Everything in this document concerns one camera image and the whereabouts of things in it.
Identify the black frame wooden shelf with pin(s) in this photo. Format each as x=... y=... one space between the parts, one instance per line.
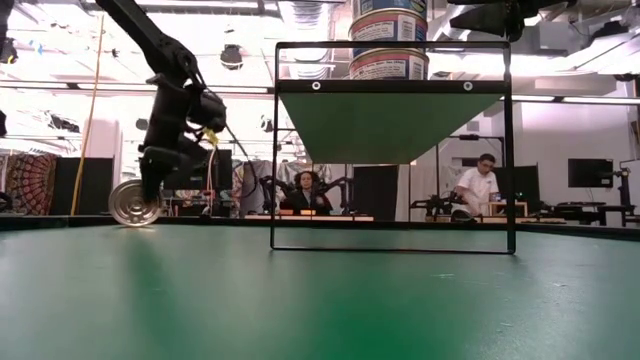
x=390 y=130

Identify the white pillar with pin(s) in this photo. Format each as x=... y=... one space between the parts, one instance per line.
x=105 y=160

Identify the black camera tripod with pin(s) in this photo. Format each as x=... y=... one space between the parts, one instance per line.
x=625 y=195

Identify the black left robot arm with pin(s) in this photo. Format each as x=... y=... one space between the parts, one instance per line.
x=150 y=40

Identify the black ceiling fixture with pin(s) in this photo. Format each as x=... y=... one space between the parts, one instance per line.
x=7 y=52

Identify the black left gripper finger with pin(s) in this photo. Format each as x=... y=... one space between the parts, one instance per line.
x=152 y=185

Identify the black partition panel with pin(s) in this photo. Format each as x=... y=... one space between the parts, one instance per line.
x=375 y=195
x=95 y=180

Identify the patterned wall tapestry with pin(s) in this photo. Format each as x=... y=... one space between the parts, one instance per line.
x=30 y=177

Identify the gold rimmed tuna can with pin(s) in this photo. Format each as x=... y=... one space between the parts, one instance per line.
x=130 y=207

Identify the black computer monitor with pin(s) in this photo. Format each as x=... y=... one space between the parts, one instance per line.
x=222 y=170
x=590 y=172
x=525 y=182

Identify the yellow tape tag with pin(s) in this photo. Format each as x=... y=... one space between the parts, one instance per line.
x=211 y=137

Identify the person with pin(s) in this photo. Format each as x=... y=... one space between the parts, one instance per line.
x=477 y=187
x=306 y=197

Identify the Wild Planet tuna can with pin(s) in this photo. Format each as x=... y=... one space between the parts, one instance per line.
x=390 y=4

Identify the black metal stand frame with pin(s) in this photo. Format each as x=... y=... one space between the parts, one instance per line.
x=470 y=136

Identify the small black ceiling dome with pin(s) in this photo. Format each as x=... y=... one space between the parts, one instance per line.
x=140 y=124

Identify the black table edge rail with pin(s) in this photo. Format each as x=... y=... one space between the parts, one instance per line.
x=50 y=222

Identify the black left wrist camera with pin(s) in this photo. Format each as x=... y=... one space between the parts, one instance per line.
x=210 y=112

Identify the red white blue tuna can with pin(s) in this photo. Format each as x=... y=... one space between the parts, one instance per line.
x=390 y=67
x=390 y=27

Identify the corrugated silver ventilation duct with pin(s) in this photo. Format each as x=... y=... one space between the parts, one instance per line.
x=307 y=20

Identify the black background robot arm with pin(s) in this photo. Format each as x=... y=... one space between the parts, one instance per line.
x=270 y=187
x=440 y=205
x=345 y=192

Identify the black ceiling dome camera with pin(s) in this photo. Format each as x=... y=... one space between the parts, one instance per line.
x=231 y=57

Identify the wooden workbench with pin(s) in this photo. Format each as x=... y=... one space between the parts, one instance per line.
x=345 y=218

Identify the colourful patchwork quilt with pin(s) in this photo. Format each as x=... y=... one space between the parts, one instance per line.
x=237 y=180

